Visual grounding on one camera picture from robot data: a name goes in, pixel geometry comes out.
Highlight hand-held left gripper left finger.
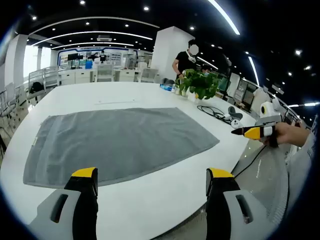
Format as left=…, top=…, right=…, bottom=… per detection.
left=27, top=166, right=99, bottom=240

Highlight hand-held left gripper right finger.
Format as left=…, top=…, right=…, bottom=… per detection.
left=205, top=167, right=272, bottom=240

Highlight grey towel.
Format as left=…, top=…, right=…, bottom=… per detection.
left=22, top=107, right=221, bottom=188

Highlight person's right hand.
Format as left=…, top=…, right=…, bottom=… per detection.
left=259, top=122, right=305, bottom=149

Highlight green potted plant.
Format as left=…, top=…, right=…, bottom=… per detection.
left=174, top=68, right=223, bottom=101

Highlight white table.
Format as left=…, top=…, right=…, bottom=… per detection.
left=0, top=81, right=253, bottom=240

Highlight white square pillar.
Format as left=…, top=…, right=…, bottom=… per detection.
left=151, top=26, right=192, bottom=83

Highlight black bag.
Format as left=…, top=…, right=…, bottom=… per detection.
left=28, top=81, right=46, bottom=95

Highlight white office chair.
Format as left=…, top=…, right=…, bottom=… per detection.
left=43, top=66, right=62, bottom=87
left=4, top=83, right=25, bottom=118
left=26, top=69, right=47, bottom=103

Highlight black coiled cable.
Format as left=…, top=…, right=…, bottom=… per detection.
left=196, top=104, right=233, bottom=124

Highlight black wall monitor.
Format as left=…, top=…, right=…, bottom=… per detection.
left=67, top=52, right=83, bottom=62

